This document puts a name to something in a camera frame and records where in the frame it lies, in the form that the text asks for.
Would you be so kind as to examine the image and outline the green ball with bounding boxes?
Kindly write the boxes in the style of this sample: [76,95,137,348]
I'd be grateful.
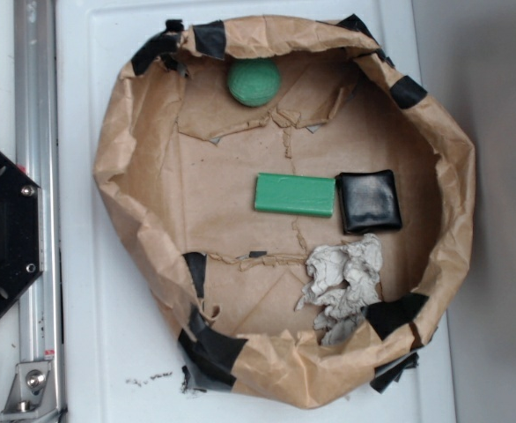
[227,58,281,108]

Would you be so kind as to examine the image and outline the aluminium extrusion rail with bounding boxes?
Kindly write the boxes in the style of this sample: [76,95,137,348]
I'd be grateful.
[13,1,68,422]

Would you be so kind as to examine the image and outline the brown paper bag bin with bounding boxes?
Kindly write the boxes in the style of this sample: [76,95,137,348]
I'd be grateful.
[93,16,475,409]

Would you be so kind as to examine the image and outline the crumpled white paper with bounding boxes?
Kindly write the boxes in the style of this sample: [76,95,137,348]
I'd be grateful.
[295,234,383,346]

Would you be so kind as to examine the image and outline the green rectangular block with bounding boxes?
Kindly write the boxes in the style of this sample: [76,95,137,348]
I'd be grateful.
[254,173,335,218]

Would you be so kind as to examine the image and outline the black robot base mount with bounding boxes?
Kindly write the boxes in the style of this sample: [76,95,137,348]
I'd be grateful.
[0,151,42,319]

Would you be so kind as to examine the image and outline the black square pouch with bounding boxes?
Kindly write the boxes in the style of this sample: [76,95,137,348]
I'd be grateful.
[335,169,402,234]

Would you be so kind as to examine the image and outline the metal corner bracket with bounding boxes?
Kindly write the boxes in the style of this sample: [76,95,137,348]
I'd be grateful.
[0,360,57,422]

